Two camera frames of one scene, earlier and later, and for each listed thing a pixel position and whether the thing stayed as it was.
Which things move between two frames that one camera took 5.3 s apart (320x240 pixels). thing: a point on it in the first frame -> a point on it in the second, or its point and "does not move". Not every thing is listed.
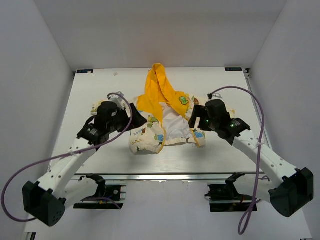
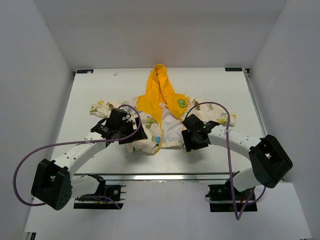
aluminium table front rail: [170, 177] does not move
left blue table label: [84, 71] does not move
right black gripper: [198, 111] -> [189, 145]
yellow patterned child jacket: [166, 116] does not move
